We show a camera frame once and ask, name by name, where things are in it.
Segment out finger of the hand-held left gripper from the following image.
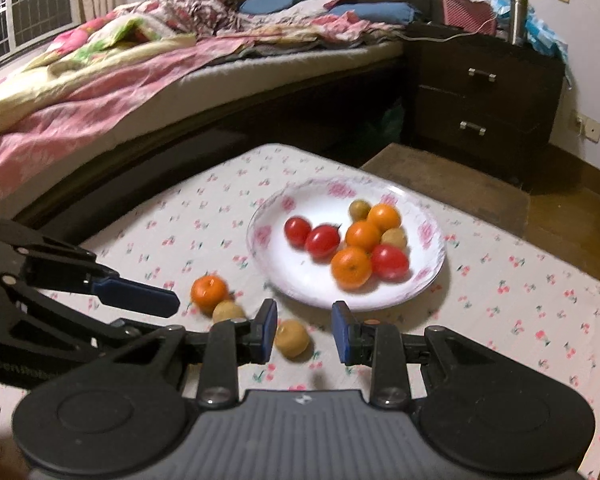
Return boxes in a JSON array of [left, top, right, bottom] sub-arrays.
[[0, 217, 181, 317], [0, 271, 187, 361]]

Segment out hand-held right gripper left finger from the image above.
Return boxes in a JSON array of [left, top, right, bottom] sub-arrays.
[[112, 299, 279, 408]]

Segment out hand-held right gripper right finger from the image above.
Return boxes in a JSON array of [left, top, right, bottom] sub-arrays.
[[331, 301, 518, 408]]

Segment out orange mandarin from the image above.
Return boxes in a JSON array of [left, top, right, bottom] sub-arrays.
[[330, 246, 373, 291], [345, 220, 382, 253], [367, 203, 402, 233], [190, 275, 230, 312]]

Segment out white floral oval plate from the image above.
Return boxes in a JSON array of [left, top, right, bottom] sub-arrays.
[[246, 176, 447, 311]]

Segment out red tomato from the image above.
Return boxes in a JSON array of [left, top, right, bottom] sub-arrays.
[[284, 217, 312, 247], [370, 244, 411, 281], [305, 225, 342, 260]]

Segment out cherry print tablecloth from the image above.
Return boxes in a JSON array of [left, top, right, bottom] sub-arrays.
[[0, 142, 600, 480]]

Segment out low wooden platform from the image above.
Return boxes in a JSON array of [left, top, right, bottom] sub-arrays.
[[360, 142, 531, 237]]

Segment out pink patterned blanket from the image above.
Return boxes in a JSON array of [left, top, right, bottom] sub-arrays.
[[0, 35, 261, 211]]

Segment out green plastic bag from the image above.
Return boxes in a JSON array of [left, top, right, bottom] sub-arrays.
[[375, 102, 406, 143]]

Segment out green yellow floral quilt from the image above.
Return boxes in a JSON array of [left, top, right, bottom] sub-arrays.
[[40, 12, 201, 68]]

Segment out dark wooden nightstand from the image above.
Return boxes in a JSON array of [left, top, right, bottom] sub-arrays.
[[402, 20, 566, 196]]

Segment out crumpled patterned clothes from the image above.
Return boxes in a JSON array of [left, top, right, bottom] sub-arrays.
[[145, 0, 241, 36]]

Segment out window with metal grille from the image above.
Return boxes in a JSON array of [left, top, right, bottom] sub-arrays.
[[0, 0, 81, 72]]

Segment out pink red storage box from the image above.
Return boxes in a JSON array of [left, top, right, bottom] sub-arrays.
[[432, 0, 499, 36]]

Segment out steel thermos bottle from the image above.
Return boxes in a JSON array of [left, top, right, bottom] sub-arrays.
[[507, 0, 530, 46]]

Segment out blue white plastic bags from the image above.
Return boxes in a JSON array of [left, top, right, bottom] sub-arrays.
[[525, 5, 574, 63]]

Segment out bed with dark frame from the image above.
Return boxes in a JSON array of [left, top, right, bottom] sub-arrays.
[[0, 0, 417, 233]]

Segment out white cable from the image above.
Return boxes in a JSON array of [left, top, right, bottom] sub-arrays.
[[405, 16, 498, 44]]

